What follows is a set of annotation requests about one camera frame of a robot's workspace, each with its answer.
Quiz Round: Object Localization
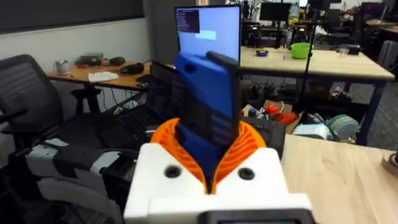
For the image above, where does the computer monitor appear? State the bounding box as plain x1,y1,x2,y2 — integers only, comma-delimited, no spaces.
174,4,243,65

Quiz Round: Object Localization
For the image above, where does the black box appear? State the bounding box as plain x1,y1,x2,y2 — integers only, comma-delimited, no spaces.
240,116,287,160

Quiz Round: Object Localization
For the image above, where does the grey flat box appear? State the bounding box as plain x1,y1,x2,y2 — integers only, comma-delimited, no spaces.
75,52,104,67

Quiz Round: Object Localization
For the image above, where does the black laptop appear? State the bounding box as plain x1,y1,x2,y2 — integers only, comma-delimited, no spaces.
95,60,187,147

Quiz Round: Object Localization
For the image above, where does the grey mug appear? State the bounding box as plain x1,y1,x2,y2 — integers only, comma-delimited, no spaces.
53,59,71,76

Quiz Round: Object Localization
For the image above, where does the long wooden table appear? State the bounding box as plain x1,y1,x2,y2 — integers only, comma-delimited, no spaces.
240,46,396,146

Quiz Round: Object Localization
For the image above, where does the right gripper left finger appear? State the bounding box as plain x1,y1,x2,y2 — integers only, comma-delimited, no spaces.
123,118,208,224

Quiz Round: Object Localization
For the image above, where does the black tripod stand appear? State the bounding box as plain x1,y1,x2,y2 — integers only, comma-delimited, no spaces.
298,8,322,104

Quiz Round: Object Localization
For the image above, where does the cardboard box with toys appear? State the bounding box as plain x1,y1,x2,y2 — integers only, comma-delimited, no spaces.
241,100,304,135

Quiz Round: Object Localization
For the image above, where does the wooden desk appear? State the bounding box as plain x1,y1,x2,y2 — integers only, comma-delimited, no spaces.
45,60,175,93

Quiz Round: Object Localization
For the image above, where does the white and teal container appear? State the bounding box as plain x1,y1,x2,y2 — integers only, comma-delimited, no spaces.
292,123,334,141

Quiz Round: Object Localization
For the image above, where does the white cloth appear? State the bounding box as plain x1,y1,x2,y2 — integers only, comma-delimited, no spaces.
87,71,120,83

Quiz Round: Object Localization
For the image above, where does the blue electric screwdriver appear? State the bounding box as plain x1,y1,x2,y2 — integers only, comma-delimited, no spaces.
173,50,242,191

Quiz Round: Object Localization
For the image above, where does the green bowl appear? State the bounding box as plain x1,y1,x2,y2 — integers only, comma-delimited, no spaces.
290,42,313,60

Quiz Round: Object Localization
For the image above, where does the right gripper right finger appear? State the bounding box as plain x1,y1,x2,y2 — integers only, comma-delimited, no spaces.
213,120,290,196

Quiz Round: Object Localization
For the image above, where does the black mesh office chair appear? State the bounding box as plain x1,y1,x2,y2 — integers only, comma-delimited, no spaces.
0,54,103,151

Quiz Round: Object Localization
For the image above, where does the tape roll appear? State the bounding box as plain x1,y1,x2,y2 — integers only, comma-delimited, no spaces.
381,150,398,179

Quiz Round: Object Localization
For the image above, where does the stack of teal plates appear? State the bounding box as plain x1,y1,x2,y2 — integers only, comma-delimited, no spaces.
325,114,360,141

